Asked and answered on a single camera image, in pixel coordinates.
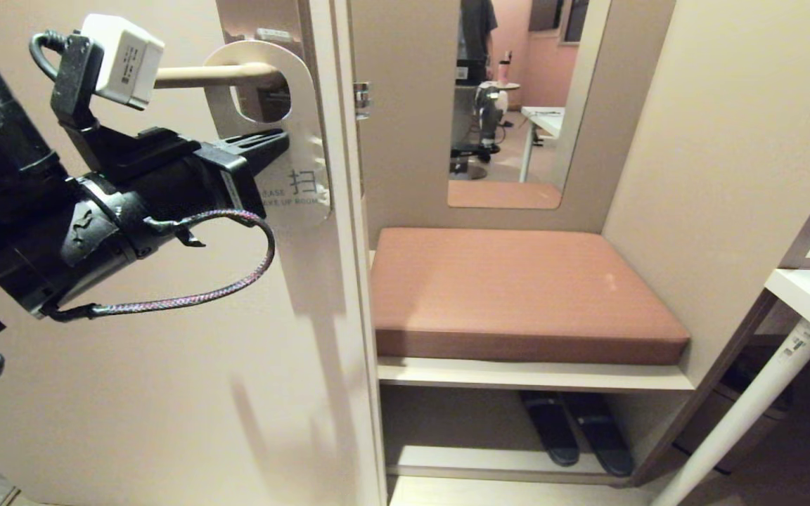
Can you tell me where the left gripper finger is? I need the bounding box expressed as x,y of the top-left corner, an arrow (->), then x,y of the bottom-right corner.
211,128 -> 290,178

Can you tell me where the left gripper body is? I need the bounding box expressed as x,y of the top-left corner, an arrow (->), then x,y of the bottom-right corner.
0,143 -> 267,318

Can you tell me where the white door hanger sign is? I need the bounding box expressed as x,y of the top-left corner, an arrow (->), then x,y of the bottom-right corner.
202,39 -> 333,230

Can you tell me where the beige door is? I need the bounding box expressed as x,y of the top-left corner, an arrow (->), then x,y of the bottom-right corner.
0,0 -> 388,506

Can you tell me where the brown seat cushion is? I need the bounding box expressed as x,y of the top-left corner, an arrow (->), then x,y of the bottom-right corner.
369,226 -> 693,367

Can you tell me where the beige bench shelf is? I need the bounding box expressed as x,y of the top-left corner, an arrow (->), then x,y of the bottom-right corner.
374,355 -> 700,487

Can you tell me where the black slipper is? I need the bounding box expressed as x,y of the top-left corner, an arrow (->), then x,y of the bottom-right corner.
520,391 -> 581,467
564,391 -> 635,478

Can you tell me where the white table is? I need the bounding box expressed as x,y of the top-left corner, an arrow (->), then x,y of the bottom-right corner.
650,200 -> 810,506

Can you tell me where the beige door handle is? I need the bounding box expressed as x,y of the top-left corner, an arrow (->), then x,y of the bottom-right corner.
153,63 -> 287,90

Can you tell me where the black cable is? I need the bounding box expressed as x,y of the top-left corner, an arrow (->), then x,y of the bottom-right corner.
45,209 -> 277,323
28,30 -> 70,82

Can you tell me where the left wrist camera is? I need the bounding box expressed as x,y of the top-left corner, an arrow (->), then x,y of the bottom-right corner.
49,13 -> 195,185

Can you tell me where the wall mirror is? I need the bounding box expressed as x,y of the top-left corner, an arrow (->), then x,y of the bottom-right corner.
446,0 -> 614,210

